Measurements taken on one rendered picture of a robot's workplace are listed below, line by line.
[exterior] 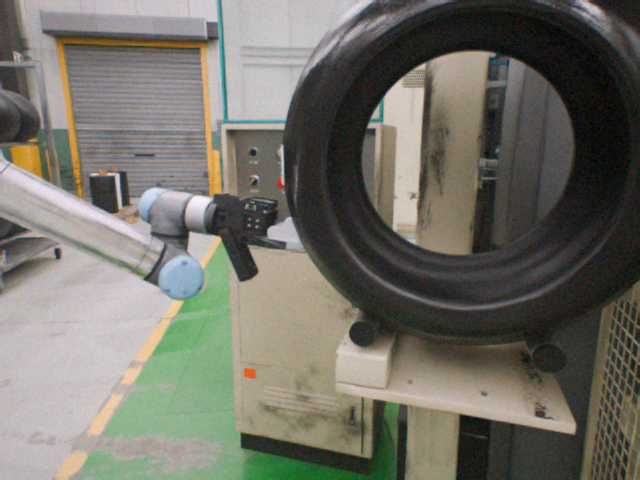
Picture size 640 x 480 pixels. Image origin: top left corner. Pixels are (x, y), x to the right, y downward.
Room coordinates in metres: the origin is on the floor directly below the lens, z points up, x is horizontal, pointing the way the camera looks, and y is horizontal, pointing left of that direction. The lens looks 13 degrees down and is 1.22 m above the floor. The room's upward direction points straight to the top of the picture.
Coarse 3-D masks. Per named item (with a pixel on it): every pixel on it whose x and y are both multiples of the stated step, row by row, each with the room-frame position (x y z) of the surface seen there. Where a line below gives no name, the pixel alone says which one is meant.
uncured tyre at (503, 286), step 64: (384, 0) 0.64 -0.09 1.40; (448, 0) 0.61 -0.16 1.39; (512, 0) 0.59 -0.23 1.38; (576, 0) 0.58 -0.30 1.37; (320, 64) 0.67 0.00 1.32; (384, 64) 0.91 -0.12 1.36; (576, 64) 0.82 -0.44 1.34; (320, 128) 0.66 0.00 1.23; (576, 128) 0.82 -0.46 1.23; (320, 192) 0.66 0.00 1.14; (576, 192) 0.81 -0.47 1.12; (320, 256) 0.67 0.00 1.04; (384, 256) 0.90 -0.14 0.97; (448, 256) 0.88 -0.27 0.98; (512, 256) 0.84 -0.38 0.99; (576, 256) 0.77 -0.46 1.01; (384, 320) 0.66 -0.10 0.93; (448, 320) 0.61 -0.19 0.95; (512, 320) 0.59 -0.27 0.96; (576, 320) 0.59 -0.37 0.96
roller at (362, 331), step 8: (360, 312) 0.72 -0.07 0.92; (360, 320) 0.68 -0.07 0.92; (368, 320) 0.68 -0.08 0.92; (376, 320) 0.70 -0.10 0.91; (352, 328) 0.68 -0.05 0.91; (360, 328) 0.67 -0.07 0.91; (368, 328) 0.67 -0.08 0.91; (376, 328) 0.69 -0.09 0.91; (352, 336) 0.68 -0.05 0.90; (360, 336) 0.67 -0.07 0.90; (368, 336) 0.67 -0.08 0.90; (360, 344) 0.67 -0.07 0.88; (368, 344) 0.67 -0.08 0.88
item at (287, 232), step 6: (288, 222) 0.78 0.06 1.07; (270, 228) 0.79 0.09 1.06; (276, 228) 0.79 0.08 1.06; (282, 228) 0.79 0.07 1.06; (288, 228) 0.78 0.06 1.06; (294, 228) 0.78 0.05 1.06; (270, 234) 0.79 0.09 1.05; (276, 234) 0.79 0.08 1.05; (282, 234) 0.79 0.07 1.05; (288, 234) 0.78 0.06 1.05; (294, 234) 0.78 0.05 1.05; (282, 240) 0.78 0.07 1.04; (288, 240) 0.78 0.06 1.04; (294, 240) 0.78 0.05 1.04; (288, 246) 0.78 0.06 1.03; (294, 246) 0.78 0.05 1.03; (300, 246) 0.78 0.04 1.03
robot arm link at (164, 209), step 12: (156, 192) 0.87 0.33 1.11; (168, 192) 0.87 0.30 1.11; (180, 192) 0.87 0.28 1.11; (144, 204) 0.86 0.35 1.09; (156, 204) 0.85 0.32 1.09; (168, 204) 0.84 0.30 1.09; (180, 204) 0.84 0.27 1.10; (144, 216) 0.86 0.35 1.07; (156, 216) 0.85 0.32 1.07; (168, 216) 0.84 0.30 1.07; (180, 216) 0.83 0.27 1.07; (156, 228) 0.84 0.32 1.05; (168, 228) 0.84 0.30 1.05; (180, 228) 0.85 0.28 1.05
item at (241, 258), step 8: (224, 232) 0.82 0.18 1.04; (232, 232) 0.82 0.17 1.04; (224, 240) 0.82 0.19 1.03; (232, 240) 0.81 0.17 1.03; (232, 248) 0.81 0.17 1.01; (240, 248) 0.83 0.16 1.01; (232, 256) 0.82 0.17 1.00; (240, 256) 0.81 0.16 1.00; (248, 256) 0.84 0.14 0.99; (232, 264) 0.82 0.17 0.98; (240, 264) 0.81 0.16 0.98; (248, 264) 0.82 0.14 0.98; (240, 272) 0.81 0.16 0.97; (248, 272) 0.81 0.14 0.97; (256, 272) 0.84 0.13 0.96; (240, 280) 0.82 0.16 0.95
